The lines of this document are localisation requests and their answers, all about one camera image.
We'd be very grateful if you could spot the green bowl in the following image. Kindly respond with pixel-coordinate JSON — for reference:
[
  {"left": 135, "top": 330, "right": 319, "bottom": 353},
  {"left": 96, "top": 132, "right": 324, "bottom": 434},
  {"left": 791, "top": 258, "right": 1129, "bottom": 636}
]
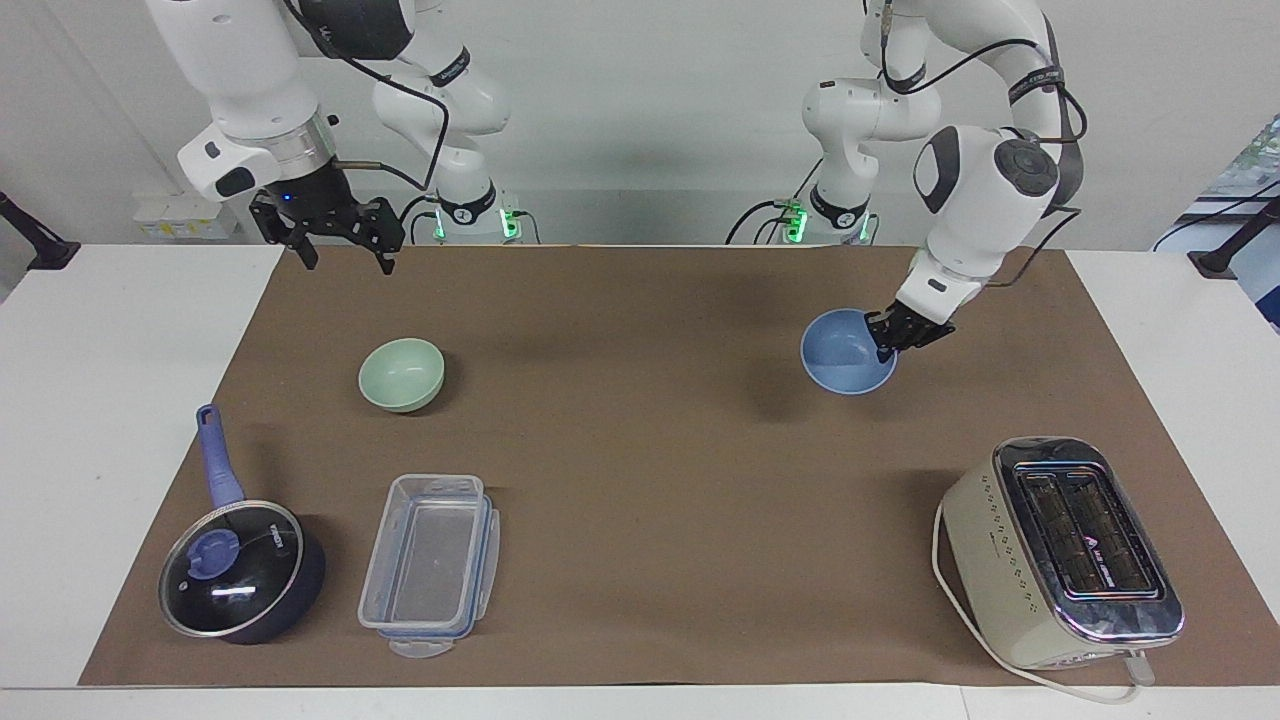
[{"left": 358, "top": 338, "right": 446, "bottom": 415}]

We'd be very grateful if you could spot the white power cord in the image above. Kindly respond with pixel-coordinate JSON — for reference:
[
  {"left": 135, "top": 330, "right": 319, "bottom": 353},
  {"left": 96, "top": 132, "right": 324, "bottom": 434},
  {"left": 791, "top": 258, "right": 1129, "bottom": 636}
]
[{"left": 931, "top": 500, "right": 1157, "bottom": 705}]

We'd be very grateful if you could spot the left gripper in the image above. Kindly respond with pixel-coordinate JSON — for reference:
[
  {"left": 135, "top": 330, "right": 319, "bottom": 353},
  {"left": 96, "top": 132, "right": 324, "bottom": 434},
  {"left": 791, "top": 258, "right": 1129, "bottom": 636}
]
[{"left": 864, "top": 299, "right": 958, "bottom": 364}]

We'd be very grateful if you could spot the cream toaster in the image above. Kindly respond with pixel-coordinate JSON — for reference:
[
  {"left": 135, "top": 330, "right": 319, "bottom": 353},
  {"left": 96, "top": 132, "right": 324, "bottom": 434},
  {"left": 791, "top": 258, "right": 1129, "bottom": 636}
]
[{"left": 940, "top": 435, "right": 1187, "bottom": 672}]

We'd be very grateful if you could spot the black stand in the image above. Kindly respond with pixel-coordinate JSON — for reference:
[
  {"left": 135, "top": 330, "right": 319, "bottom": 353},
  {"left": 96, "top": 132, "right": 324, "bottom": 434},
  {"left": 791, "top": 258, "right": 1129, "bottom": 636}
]
[
  {"left": 0, "top": 190, "right": 82, "bottom": 272},
  {"left": 1187, "top": 195, "right": 1280, "bottom": 280}
]

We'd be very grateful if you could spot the dark blue saucepan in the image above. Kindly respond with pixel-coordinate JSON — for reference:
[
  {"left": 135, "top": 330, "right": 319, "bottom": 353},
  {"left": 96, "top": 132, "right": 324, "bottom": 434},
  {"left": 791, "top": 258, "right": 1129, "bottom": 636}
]
[{"left": 158, "top": 404, "right": 328, "bottom": 646}]

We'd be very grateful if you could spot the white wall socket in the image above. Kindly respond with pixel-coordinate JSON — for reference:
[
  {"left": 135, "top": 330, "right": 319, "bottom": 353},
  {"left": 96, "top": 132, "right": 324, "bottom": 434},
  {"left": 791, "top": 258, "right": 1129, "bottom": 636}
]
[{"left": 133, "top": 194, "right": 242, "bottom": 242}]

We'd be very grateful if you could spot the blue bowl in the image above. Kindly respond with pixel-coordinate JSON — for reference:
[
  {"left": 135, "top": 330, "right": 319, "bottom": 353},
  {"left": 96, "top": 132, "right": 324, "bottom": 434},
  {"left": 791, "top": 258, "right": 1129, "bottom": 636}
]
[{"left": 800, "top": 308, "right": 899, "bottom": 396}]

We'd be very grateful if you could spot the black cable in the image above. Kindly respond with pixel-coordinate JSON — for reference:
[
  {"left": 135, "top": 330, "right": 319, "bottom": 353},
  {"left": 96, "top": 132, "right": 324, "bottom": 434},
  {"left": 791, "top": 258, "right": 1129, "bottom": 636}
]
[
  {"left": 397, "top": 194, "right": 442, "bottom": 247},
  {"left": 727, "top": 198, "right": 801, "bottom": 247},
  {"left": 1150, "top": 178, "right": 1280, "bottom": 253},
  {"left": 863, "top": 0, "right": 1091, "bottom": 291},
  {"left": 283, "top": 0, "right": 448, "bottom": 194}
]

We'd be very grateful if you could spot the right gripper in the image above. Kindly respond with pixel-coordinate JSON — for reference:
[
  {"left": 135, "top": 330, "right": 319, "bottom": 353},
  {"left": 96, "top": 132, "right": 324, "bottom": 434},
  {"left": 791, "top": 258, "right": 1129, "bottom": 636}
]
[{"left": 248, "top": 163, "right": 407, "bottom": 277}]

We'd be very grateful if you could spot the glass pot lid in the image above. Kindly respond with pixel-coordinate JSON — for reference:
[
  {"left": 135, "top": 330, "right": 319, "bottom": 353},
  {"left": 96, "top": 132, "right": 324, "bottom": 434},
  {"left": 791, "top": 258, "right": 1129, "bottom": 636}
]
[{"left": 158, "top": 500, "right": 305, "bottom": 639}]

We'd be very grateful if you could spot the clear plastic container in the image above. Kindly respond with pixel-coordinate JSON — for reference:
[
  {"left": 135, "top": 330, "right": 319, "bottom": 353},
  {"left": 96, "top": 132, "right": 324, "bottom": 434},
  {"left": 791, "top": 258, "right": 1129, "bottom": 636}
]
[{"left": 357, "top": 474, "right": 502, "bottom": 660}]

